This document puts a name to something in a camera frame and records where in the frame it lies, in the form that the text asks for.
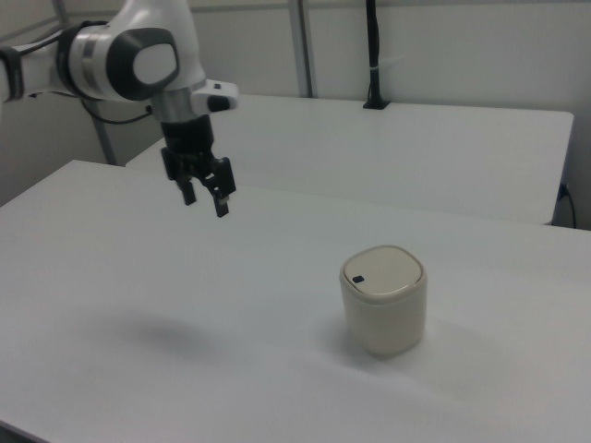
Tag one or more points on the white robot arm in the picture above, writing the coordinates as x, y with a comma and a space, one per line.
138, 27

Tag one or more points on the black camera pole with base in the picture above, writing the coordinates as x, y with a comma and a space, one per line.
373, 46

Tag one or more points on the cream trash bin lid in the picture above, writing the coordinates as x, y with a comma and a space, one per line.
383, 272

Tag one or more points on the cream trash bin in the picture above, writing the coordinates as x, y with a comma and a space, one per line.
383, 323

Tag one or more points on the white folding table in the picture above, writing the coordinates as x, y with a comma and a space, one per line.
369, 152

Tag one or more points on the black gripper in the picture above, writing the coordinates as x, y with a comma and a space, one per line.
187, 138

